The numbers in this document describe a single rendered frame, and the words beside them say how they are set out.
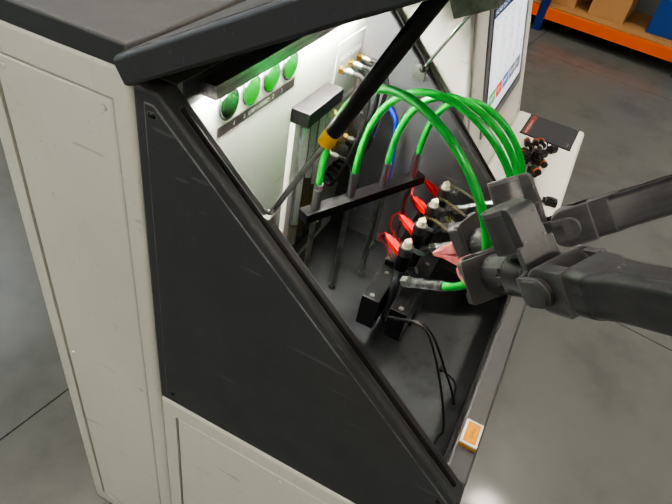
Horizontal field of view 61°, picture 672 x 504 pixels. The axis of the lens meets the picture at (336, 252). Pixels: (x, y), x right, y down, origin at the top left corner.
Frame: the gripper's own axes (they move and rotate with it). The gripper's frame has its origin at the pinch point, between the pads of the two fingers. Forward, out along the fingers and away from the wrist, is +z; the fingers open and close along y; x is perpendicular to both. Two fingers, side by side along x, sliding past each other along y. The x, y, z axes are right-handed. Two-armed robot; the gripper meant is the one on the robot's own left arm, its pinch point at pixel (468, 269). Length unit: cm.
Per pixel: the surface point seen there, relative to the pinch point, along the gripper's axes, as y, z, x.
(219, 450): 47, 34, 24
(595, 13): -380, 393, -109
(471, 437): 5.9, 5.2, 28.1
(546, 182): -56, 58, -3
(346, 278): 7, 53, 2
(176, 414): 53, 35, 14
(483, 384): -2.8, 14.3, 24.2
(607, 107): -292, 306, -20
